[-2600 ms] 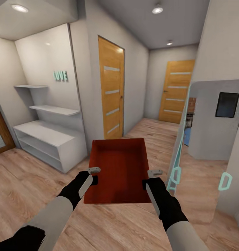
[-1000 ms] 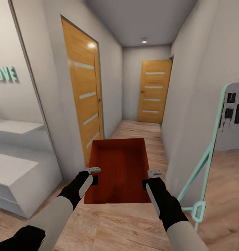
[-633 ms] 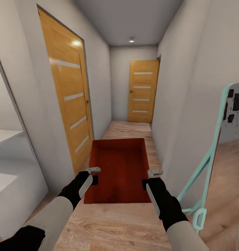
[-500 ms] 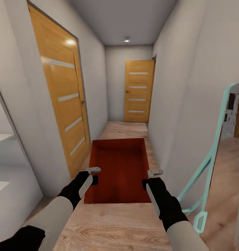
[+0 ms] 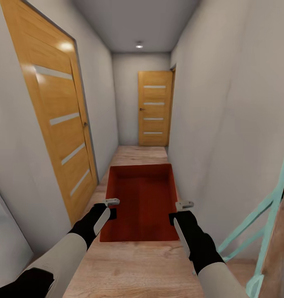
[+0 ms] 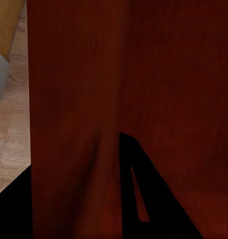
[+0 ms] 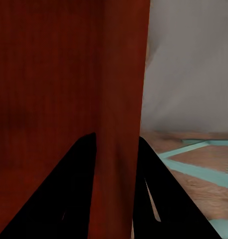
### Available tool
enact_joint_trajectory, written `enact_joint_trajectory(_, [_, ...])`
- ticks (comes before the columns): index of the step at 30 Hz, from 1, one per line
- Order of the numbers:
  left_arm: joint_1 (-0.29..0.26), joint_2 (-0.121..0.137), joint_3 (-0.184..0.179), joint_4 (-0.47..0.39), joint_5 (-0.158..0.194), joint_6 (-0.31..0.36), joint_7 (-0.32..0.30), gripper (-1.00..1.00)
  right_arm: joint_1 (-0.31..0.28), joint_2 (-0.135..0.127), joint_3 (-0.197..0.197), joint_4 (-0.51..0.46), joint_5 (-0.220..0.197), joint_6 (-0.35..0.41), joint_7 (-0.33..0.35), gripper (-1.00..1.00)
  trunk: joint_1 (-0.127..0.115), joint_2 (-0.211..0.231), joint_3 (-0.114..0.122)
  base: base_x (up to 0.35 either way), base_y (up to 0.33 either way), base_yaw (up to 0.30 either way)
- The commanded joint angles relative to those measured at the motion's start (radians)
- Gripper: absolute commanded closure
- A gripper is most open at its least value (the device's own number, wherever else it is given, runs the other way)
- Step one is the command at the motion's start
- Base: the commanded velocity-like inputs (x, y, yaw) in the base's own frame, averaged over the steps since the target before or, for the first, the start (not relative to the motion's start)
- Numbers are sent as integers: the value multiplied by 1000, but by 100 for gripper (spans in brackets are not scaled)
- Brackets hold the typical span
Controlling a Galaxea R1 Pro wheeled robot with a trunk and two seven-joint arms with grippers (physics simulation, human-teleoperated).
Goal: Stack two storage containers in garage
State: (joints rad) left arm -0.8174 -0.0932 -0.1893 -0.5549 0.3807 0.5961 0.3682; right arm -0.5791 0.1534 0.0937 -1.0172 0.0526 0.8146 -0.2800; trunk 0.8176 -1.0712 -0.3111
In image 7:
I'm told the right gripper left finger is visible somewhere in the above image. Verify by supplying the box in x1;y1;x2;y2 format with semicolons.
0;132;97;239

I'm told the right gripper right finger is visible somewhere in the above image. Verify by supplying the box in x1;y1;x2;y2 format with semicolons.
132;136;222;239

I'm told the storage box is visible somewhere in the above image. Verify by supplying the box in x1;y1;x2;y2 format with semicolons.
0;0;150;239

